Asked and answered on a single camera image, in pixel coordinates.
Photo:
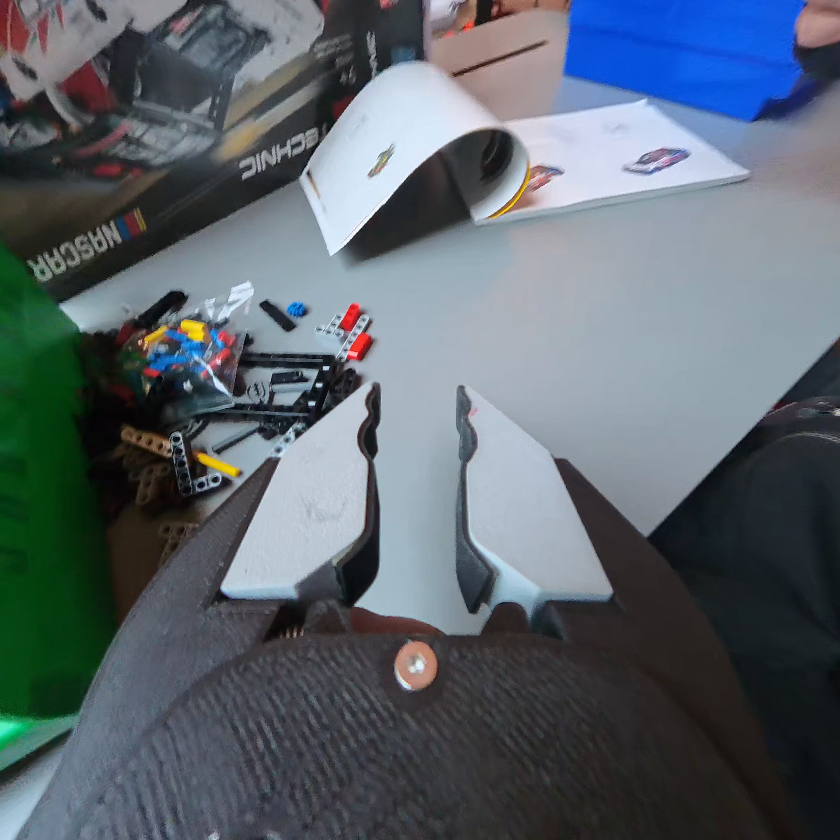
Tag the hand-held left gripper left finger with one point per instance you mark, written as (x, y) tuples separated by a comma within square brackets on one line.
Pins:
[(308, 512)]

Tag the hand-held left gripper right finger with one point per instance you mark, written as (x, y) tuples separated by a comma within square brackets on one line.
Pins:
[(525, 518)]

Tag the small bag of lego pieces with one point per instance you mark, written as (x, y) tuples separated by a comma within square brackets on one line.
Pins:
[(190, 358)]

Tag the yellow lego axle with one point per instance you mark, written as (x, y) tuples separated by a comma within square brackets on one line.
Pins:
[(220, 464)]

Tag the grey angled lego beam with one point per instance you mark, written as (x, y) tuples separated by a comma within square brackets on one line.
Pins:
[(187, 469)]

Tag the tan lego beam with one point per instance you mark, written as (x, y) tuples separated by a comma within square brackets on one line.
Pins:
[(148, 441)]

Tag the flat black lego piece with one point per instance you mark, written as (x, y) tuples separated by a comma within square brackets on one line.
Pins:
[(277, 315)]

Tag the blue lego gear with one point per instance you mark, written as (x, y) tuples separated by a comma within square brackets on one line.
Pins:
[(297, 309)]

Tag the lego instruction booklet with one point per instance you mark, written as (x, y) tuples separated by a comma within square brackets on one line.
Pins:
[(407, 131)]

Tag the black lego set box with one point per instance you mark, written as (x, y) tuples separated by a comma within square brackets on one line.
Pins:
[(197, 131)]

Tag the person's black jacket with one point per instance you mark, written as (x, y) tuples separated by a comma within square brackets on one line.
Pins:
[(754, 558)]

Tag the green plastic bin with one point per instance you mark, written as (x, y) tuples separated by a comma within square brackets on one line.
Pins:
[(46, 492)]

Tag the blue plastic bin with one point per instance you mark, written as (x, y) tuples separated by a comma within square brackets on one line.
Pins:
[(676, 52)]

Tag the black lego frame assembly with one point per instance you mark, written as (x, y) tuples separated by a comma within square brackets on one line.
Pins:
[(315, 387)]

